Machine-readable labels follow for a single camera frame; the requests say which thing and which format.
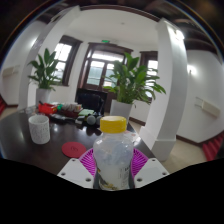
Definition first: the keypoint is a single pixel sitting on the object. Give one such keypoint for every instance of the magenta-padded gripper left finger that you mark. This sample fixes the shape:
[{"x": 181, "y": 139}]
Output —
[{"x": 75, "y": 171}]

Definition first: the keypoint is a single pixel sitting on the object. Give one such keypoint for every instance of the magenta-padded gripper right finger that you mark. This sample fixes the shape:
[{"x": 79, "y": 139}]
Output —
[{"x": 150, "y": 171}]

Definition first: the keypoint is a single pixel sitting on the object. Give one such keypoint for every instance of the yellow-capped clear drink bottle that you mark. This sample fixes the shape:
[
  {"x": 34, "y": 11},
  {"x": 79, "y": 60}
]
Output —
[{"x": 112, "y": 153}]

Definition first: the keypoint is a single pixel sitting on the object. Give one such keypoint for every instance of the flat round red coaster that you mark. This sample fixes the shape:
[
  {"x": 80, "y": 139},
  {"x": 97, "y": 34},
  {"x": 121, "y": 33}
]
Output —
[{"x": 72, "y": 149}]

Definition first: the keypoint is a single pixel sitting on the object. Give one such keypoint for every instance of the printed magazine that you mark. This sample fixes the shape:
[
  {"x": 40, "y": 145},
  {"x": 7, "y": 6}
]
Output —
[{"x": 132, "y": 136}]

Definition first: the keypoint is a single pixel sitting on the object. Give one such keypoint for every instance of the white speckled mug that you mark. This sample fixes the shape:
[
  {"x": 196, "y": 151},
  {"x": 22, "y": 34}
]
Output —
[{"x": 39, "y": 130}]

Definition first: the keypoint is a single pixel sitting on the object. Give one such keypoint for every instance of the green notebook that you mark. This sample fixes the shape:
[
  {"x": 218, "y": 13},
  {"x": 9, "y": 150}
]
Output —
[{"x": 86, "y": 112}]

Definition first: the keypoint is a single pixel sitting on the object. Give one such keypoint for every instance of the black chair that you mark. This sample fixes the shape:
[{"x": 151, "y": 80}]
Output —
[{"x": 90, "y": 100}]

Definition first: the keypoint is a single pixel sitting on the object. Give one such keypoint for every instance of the large potted leafy plant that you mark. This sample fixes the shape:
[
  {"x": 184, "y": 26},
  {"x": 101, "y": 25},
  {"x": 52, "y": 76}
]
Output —
[{"x": 131, "y": 81}]

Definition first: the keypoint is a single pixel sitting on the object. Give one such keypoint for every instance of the small potted leafy plant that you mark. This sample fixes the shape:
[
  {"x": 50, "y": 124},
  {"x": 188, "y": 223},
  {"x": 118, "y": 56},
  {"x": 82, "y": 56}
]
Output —
[{"x": 45, "y": 71}]

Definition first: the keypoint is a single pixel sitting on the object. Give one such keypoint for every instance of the dark wooden double door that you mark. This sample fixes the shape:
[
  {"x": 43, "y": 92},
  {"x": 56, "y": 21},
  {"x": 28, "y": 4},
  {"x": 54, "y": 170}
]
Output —
[{"x": 100, "y": 70}]

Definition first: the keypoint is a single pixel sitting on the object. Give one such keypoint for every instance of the dark-framed window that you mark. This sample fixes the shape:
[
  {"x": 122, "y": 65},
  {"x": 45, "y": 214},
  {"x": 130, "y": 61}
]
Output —
[
  {"x": 151, "y": 65},
  {"x": 63, "y": 55}
]

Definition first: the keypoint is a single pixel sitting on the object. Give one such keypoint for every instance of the green exit sign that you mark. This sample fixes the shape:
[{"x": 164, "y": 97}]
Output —
[{"x": 105, "y": 41}]

